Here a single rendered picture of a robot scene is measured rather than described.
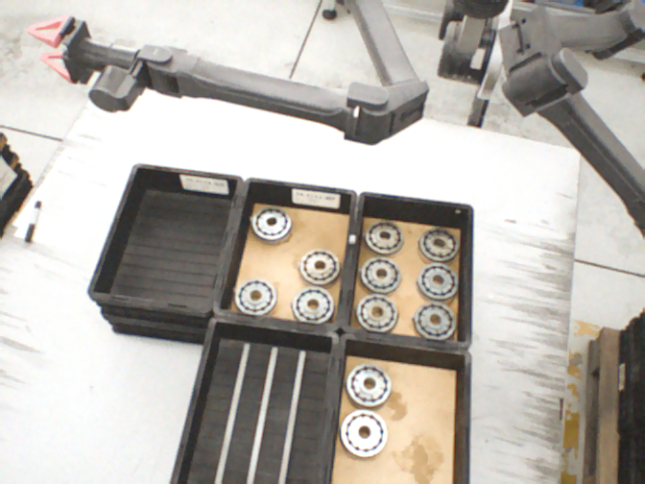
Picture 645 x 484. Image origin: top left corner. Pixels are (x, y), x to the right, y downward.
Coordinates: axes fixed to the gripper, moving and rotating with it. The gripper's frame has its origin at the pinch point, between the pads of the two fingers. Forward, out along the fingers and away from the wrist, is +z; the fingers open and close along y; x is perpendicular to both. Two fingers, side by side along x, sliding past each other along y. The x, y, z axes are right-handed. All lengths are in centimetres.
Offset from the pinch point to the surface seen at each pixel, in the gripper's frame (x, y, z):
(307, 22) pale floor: 185, 147, -2
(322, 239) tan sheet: 9, 62, -53
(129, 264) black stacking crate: -11, 62, -7
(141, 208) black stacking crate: 6, 63, -3
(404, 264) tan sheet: 8, 62, -75
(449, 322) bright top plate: -7, 59, -89
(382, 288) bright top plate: -2, 59, -71
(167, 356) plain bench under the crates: -28, 75, -21
